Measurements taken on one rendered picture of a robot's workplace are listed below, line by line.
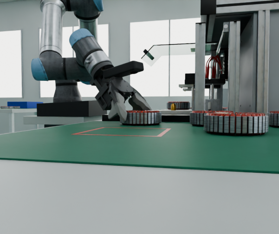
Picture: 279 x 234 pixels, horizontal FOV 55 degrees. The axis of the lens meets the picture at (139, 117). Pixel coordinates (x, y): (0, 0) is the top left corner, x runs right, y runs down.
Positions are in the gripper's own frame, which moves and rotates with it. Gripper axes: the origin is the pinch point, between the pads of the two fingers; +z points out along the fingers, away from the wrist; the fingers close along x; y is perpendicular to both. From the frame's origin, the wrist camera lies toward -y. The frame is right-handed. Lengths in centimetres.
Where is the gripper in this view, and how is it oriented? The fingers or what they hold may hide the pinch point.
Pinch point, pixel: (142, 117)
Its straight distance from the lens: 72.7
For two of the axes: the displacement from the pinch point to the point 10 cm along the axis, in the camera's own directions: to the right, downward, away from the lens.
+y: -6.0, 6.3, 4.9
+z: 5.3, 7.7, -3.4
